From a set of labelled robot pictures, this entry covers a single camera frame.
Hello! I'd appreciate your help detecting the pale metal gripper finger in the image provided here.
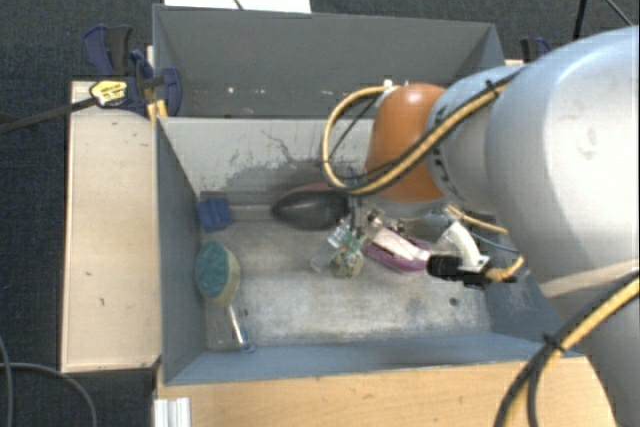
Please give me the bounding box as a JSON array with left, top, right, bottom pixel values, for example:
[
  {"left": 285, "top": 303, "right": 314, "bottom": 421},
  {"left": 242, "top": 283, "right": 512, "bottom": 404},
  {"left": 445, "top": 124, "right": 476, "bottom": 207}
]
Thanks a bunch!
[
  {"left": 333, "top": 248, "right": 365, "bottom": 279},
  {"left": 309, "top": 225, "right": 351, "bottom": 273}
]

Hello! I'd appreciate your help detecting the purple and white object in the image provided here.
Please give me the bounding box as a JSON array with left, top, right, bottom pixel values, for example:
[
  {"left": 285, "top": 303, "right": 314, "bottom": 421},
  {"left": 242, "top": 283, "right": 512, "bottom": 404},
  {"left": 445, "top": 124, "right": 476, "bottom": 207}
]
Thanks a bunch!
[{"left": 361, "top": 225, "right": 432, "bottom": 276}]

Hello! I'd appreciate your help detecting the grey metal bin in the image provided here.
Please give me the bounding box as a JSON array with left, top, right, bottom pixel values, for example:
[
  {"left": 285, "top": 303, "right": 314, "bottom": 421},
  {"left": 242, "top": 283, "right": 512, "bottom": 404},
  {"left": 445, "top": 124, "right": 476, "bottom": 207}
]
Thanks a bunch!
[{"left": 151, "top": 3, "right": 585, "bottom": 387}]

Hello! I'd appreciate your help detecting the dark grey oval object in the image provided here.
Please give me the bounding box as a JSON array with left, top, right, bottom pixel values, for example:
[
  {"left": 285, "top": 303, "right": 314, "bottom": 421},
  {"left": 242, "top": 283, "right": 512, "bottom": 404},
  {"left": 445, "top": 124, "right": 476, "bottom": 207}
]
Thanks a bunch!
[{"left": 270, "top": 192, "right": 352, "bottom": 232}]

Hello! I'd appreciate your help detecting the red-brown flat block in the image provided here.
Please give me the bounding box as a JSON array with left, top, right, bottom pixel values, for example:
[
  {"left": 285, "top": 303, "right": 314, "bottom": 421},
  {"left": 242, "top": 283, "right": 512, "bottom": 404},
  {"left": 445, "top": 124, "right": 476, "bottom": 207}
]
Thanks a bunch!
[{"left": 283, "top": 181, "right": 335, "bottom": 199}]

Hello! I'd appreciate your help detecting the green and yellow round sponge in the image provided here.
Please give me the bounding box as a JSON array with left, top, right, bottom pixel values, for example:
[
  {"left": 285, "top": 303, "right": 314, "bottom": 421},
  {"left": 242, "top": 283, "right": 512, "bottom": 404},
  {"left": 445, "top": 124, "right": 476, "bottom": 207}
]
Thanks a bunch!
[{"left": 194, "top": 239, "right": 242, "bottom": 307}]

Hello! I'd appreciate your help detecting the blue sponge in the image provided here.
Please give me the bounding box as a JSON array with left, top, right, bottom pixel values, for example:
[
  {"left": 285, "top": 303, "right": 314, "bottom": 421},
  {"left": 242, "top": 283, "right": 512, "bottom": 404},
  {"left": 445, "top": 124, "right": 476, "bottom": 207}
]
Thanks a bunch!
[{"left": 196, "top": 196, "right": 232, "bottom": 232}]

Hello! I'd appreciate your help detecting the clear plastic bottle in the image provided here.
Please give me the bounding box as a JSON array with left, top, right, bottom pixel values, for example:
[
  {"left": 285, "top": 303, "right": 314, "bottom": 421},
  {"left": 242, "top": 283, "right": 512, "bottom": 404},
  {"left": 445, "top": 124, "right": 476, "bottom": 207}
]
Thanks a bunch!
[{"left": 203, "top": 300, "right": 256, "bottom": 354}]

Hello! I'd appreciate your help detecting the pale wood board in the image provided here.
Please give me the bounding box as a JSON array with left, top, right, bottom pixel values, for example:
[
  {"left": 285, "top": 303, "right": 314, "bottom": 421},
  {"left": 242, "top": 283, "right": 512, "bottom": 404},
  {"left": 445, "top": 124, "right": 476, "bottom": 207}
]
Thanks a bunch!
[{"left": 59, "top": 79, "right": 164, "bottom": 374}]

